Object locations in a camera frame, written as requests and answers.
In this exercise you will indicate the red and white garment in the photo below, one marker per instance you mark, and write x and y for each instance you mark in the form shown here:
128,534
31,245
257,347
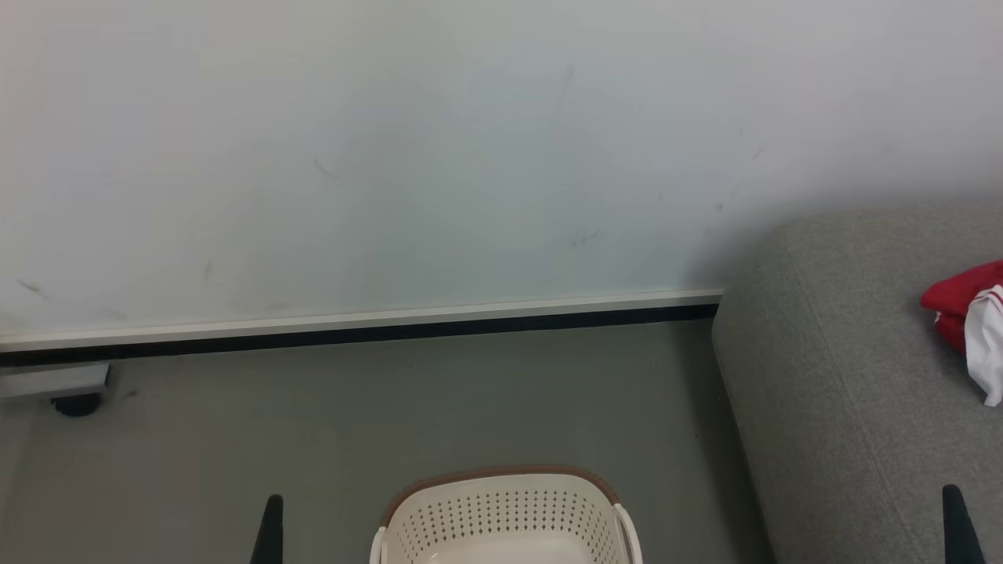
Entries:
956,301

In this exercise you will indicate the black caster wheel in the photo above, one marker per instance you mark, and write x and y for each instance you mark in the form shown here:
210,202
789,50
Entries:
77,406

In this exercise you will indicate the grey cart base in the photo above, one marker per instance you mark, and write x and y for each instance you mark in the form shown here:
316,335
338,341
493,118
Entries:
47,381

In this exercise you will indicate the cream perforated laundry basket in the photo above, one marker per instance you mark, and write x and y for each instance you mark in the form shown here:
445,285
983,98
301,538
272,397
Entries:
509,509

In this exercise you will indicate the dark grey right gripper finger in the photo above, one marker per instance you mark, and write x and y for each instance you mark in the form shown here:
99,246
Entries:
957,533

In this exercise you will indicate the white and black baseboard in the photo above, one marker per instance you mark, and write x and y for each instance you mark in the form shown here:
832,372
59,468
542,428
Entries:
392,319

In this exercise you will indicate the grey fabric sofa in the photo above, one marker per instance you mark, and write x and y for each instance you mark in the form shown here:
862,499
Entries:
846,392

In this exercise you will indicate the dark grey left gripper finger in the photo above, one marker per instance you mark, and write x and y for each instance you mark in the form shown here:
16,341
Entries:
270,536

